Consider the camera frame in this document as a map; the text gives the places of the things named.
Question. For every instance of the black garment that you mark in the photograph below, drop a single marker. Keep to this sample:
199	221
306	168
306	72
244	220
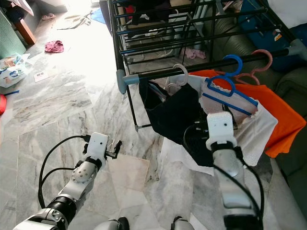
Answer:
172	120

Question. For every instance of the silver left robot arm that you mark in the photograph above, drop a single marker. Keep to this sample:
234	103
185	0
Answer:
84	175

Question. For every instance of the blue plastic hanger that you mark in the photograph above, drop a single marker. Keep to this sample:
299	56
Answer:
240	61

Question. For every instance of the salmon pink hanger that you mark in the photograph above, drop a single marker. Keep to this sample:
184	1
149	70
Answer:
270	60

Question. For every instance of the white shirt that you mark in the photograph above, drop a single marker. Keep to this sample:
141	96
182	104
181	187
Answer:
259	134

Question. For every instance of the black metal clothes rack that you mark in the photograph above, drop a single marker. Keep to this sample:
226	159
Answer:
158	74

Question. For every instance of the silver left robot leg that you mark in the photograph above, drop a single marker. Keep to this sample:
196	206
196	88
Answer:
110	225

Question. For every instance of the silver robot leg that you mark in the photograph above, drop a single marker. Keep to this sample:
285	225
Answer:
110	225
182	225

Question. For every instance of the pink patterned cloth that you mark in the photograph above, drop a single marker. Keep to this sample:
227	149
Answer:
194	53

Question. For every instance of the orange shirt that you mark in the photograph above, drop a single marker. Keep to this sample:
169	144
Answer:
283	115

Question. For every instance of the red children's backpack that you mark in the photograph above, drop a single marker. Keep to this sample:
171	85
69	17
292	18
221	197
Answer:
3	104

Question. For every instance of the dark green sofa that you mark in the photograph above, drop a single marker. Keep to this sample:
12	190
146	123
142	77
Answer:
292	143

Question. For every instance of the silver right robot leg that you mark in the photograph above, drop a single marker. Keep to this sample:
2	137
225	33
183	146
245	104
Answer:
182	225

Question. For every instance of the blue pen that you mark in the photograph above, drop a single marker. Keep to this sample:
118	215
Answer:
13	92

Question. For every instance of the white paper label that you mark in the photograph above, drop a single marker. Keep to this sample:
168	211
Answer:
41	76

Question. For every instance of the white blue plastic bag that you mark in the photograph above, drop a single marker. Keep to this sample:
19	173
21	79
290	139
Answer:
13	72

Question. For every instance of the dark blue bag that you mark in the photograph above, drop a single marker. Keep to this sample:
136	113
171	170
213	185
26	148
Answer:
264	28

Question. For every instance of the crumpled pink cloth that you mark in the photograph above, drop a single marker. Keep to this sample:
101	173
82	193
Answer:
54	46

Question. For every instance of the green woven cabinet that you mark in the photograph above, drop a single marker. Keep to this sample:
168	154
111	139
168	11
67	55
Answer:
10	38

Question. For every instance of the beige cloth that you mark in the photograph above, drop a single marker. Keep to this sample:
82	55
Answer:
76	20

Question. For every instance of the blue mat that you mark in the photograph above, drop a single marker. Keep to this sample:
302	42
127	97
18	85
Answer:
98	16

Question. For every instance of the dark purple bag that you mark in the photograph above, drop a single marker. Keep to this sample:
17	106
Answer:
106	14

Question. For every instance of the brown wooden cabinet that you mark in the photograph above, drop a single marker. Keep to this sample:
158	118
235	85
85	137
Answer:
26	32

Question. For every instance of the pink slipper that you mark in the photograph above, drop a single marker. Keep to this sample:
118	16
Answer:
48	17

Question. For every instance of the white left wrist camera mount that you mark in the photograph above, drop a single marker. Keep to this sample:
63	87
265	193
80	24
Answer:
98	146

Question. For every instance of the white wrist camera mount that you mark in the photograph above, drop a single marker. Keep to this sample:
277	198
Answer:
220	127
98	146

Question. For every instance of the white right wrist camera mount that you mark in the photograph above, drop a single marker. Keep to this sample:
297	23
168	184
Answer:
220	127

